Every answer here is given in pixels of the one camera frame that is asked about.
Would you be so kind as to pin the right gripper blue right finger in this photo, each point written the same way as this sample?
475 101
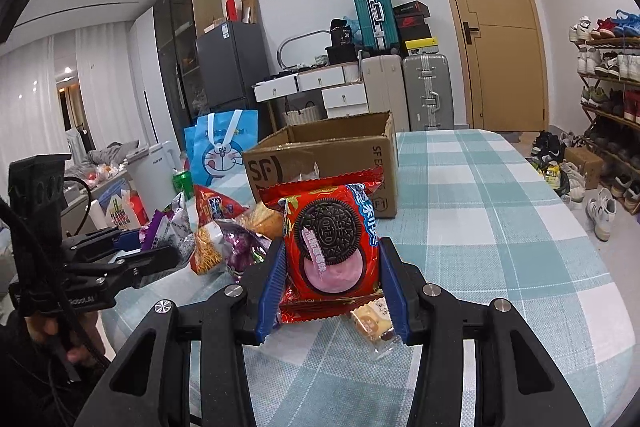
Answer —
426 315

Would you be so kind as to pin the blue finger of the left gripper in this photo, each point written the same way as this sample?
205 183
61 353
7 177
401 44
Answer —
146 267
128 241

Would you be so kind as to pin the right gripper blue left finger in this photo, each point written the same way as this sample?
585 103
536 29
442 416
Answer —
238 315

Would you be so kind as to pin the small clear pastry packet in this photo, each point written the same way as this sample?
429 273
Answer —
372 321

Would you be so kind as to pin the purple candy bag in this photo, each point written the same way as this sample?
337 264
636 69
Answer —
240 248

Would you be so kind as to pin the orange noodle snack bag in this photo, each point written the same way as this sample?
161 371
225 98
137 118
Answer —
207 254

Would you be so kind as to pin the red Oreo cookie packet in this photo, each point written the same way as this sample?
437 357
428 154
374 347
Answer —
331 244

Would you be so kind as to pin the red triangular corn snack bag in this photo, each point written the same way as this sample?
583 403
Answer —
212 205

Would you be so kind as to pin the clear bag orange cake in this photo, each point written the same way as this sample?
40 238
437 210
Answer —
262 220

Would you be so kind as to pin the person's left hand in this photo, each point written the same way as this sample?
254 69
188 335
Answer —
42 329

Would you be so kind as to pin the white electric kettle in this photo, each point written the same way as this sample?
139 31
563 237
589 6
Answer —
152 168

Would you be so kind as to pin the green soda can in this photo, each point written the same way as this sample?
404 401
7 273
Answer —
183 184

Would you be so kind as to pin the blue Doraemon gift bag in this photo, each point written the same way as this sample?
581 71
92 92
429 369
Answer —
215 145

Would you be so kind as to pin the brown SF cardboard box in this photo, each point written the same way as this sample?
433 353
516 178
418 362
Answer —
329 147

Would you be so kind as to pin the white sneaker on floor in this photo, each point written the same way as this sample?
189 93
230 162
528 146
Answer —
601 210

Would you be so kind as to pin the woven laundry basket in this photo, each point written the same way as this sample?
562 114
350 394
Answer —
305 115

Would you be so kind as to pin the dark grey refrigerator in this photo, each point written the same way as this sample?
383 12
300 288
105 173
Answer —
232 59

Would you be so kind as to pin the small cardboard box on floor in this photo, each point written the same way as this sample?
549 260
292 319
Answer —
589 164

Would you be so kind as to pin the dark glass cabinet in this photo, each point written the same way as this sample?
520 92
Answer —
178 24

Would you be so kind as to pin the white drawer desk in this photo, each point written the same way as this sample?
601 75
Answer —
336 91

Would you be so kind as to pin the silver hard suitcase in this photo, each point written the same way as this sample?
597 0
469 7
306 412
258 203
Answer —
428 92

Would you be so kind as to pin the beige hard suitcase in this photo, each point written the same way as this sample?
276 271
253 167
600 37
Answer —
385 88

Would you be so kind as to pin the wooden door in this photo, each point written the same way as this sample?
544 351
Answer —
503 65

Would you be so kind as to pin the stacked shoe boxes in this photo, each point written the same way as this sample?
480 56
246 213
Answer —
414 32

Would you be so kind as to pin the teal hard suitcase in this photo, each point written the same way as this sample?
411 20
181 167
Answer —
377 25

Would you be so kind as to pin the wooden shoe rack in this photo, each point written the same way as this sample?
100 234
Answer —
609 71

